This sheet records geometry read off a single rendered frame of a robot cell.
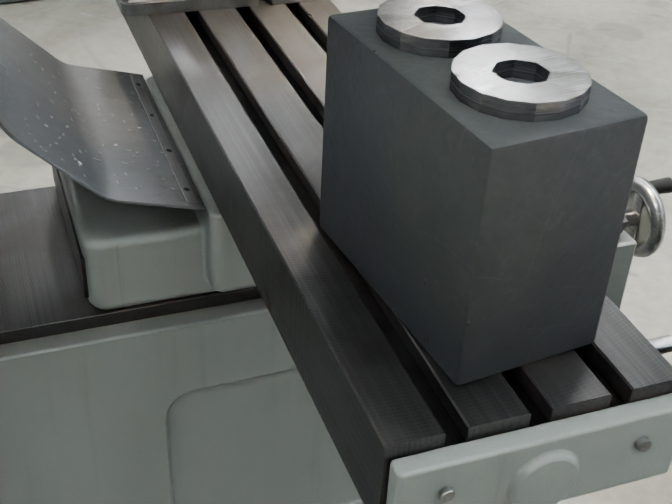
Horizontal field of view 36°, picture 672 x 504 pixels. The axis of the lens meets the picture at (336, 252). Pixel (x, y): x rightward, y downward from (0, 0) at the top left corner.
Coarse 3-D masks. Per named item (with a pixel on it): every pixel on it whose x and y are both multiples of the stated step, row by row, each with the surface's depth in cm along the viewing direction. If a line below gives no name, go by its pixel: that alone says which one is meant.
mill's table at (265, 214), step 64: (192, 64) 112; (256, 64) 113; (320, 64) 113; (192, 128) 109; (256, 128) 105; (320, 128) 101; (256, 192) 91; (320, 192) 91; (256, 256) 91; (320, 256) 83; (320, 320) 76; (384, 320) 80; (320, 384) 78; (384, 384) 71; (448, 384) 71; (512, 384) 75; (576, 384) 72; (640, 384) 72; (384, 448) 66; (448, 448) 68; (512, 448) 68; (576, 448) 70; (640, 448) 72
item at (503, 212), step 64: (448, 0) 76; (384, 64) 70; (448, 64) 70; (512, 64) 68; (576, 64) 67; (384, 128) 72; (448, 128) 64; (512, 128) 62; (576, 128) 63; (640, 128) 65; (384, 192) 74; (448, 192) 66; (512, 192) 63; (576, 192) 66; (384, 256) 76; (448, 256) 68; (512, 256) 66; (576, 256) 69; (448, 320) 70; (512, 320) 70; (576, 320) 73
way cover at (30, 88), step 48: (0, 48) 108; (0, 96) 97; (48, 96) 108; (96, 96) 117; (144, 96) 121; (48, 144) 97; (96, 144) 107; (144, 144) 110; (96, 192) 97; (144, 192) 101; (192, 192) 104
